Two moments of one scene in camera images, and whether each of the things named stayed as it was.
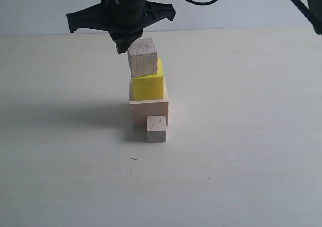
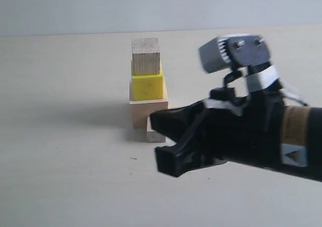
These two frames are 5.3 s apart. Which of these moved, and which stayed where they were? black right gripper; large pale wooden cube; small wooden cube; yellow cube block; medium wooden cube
Moved: medium wooden cube; black right gripper
Stayed: large pale wooden cube; yellow cube block; small wooden cube
